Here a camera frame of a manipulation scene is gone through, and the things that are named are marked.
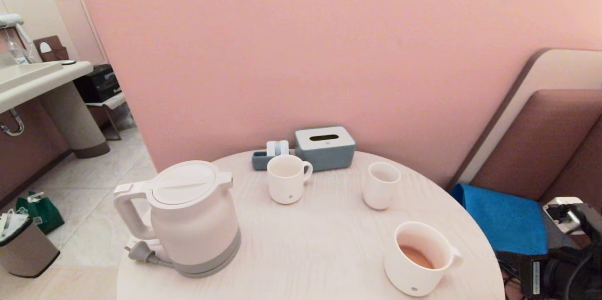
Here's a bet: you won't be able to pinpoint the white hair dryer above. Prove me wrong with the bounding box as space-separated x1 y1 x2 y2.
0 14 33 63

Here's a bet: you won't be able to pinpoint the small white ribbed mug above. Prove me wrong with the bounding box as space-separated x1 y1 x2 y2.
267 155 313 205

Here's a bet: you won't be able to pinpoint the grey tissue box white lid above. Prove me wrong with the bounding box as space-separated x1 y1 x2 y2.
295 126 356 172

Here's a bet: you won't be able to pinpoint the brown tissue holder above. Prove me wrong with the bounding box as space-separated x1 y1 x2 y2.
33 36 70 63

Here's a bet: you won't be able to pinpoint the large white ribbed mug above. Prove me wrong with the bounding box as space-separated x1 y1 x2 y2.
385 221 464 298

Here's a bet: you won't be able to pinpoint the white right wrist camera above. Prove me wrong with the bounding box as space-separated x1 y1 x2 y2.
543 197 585 235

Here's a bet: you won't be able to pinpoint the grey power plug with cord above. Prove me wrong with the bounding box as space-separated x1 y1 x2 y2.
125 240 175 268

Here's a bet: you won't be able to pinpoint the white sink counter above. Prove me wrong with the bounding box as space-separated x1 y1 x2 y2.
0 61 94 115

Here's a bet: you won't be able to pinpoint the chrome drain pipe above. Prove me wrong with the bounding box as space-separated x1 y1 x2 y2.
0 109 25 137

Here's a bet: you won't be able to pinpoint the grey seat cushion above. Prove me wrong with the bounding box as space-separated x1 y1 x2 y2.
536 201 572 251

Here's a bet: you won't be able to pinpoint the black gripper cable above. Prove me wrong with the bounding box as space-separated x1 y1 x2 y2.
563 244 594 300

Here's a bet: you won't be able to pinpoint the brown upholstered bench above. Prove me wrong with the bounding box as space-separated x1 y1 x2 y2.
444 48 602 249

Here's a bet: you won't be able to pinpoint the black box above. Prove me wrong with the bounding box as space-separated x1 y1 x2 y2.
74 64 122 103

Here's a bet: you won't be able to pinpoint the grey kettle base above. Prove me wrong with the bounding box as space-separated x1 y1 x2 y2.
175 251 241 279

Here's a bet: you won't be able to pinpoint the white cup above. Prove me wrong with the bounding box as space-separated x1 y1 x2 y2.
363 162 402 210

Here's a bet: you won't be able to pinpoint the metal rack with white towel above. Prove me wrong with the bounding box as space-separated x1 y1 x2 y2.
86 93 127 141

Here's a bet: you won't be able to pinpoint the black floor cables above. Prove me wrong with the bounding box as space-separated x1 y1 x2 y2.
499 265 523 298

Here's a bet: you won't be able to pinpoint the green bag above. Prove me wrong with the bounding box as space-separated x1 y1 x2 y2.
16 191 65 235

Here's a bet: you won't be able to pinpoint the brown trash bin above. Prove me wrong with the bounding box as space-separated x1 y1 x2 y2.
0 211 61 278

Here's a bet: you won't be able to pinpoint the blue cloth bag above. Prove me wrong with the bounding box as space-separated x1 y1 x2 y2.
450 183 548 256

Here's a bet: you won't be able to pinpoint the small grey tray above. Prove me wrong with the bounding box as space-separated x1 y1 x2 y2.
252 150 297 171

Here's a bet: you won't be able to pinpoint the beige sink pedestal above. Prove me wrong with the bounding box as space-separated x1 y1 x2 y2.
38 81 111 159

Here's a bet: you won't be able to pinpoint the white electric kettle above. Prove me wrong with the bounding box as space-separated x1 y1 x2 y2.
113 160 241 276

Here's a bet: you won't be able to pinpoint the clear glass bottle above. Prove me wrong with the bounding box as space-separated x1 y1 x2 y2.
7 40 30 65

